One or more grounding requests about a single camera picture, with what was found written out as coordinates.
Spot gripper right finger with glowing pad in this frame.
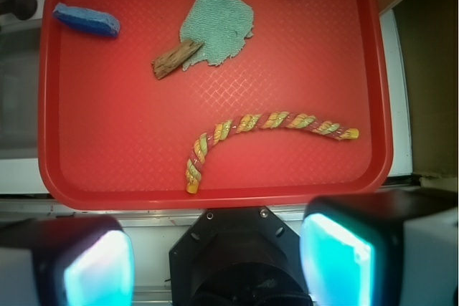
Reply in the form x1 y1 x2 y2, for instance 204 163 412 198
299 191 458 305

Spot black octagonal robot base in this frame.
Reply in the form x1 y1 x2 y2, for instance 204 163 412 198
169 207 313 305

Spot brown wood chip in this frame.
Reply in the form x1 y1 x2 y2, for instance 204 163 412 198
151 39 204 80

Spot blue sponge piece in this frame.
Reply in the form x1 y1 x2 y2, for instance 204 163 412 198
52 3 120 38

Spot teal cloth piece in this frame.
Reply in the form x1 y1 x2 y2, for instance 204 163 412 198
179 0 255 71

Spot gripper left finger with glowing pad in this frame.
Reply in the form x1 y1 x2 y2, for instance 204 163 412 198
1 216 135 305

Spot multicoloured twisted rope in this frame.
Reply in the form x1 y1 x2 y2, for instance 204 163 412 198
184 111 360 194

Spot red plastic tray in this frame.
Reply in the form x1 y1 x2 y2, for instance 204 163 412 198
39 0 393 210

